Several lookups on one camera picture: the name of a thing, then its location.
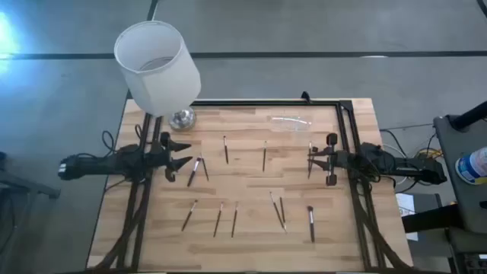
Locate white shade silver table lamp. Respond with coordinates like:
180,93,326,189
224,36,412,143
113,19,202,133

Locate black pole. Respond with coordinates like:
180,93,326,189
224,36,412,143
448,99,487,131

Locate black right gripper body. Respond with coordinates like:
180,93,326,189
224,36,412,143
324,132,346,187

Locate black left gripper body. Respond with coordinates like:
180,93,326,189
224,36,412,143
150,131,178,183

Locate white paper sheet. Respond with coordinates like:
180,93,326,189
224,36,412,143
394,192,419,242

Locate black box yellow cables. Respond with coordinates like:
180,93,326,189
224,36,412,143
412,147,444,161

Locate gray chair base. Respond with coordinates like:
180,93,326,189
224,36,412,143
0,151,62,200

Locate black cable bundle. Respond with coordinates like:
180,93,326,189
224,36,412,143
91,178,151,272
352,180,414,272

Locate black bar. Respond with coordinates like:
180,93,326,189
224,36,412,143
401,202,460,234

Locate clear acrylic organizer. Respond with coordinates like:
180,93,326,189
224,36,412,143
270,115,313,133

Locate white blue wipes canister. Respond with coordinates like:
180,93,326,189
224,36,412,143
454,146,487,186

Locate wide silver ferrule makeup brush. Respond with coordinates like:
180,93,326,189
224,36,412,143
186,157,202,188

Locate gray cart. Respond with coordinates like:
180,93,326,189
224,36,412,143
432,113,487,234

